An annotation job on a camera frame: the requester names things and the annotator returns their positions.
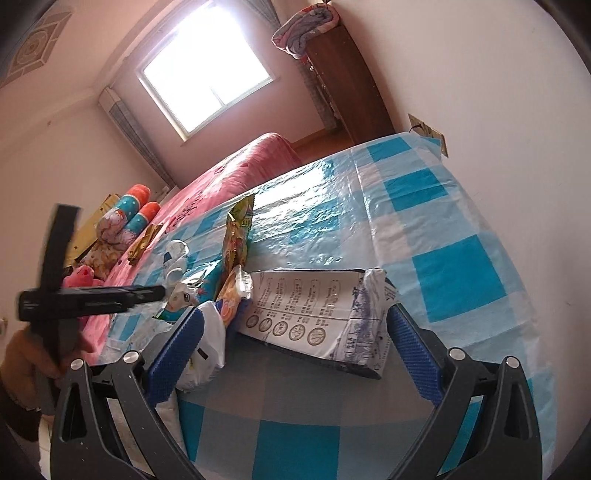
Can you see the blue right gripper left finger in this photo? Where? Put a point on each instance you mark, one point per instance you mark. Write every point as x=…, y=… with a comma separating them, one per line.
x=167, y=354

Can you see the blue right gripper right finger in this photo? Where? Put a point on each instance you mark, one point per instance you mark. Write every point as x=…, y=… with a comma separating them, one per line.
x=422, y=365

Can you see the olive cloth on bed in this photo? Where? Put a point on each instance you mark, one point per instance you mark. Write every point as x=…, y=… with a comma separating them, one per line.
x=139, y=247

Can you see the white printed plastic package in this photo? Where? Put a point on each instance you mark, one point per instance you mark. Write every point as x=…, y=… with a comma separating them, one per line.
x=337, y=317

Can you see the white plastic bag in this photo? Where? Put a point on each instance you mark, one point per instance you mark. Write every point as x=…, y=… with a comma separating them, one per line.
x=206, y=358

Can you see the brown wooden cabinet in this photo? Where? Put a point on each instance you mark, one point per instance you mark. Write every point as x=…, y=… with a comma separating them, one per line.
x=351, y=87

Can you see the blue orange tissue pack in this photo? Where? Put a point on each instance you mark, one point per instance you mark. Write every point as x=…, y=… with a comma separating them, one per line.
x=235, y=295

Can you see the rolled floral quilt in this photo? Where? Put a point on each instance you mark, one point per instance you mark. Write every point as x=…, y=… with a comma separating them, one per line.
x=118, y=228

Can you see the blue checkered tablecloth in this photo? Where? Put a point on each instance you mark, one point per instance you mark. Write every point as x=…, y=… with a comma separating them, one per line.
x=312, y=387

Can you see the pink bed cover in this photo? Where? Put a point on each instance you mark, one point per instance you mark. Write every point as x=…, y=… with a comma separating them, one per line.
x=266, y=157

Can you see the person's left hand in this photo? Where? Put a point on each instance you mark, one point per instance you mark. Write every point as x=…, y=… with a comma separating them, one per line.
x=25, y=355

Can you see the yellow headboard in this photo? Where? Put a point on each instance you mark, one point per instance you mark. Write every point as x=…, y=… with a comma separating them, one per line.
x=84, y=236

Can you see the grey plaid curtain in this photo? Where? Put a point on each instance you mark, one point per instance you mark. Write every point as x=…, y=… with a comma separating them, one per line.
x=129, y=127

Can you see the yellow green snack bag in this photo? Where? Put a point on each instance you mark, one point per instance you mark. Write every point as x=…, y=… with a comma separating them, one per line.
x=238, y=225

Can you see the bright window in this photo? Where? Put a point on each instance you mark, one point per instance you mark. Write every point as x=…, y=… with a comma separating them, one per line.
x=202, y=67

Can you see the folded blanket on cabinet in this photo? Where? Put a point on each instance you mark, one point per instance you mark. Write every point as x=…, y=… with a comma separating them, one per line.
x=308, y=23

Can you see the white crumpled wrapper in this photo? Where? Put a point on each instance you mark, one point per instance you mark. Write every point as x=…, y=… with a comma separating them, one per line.
x=174, y=261

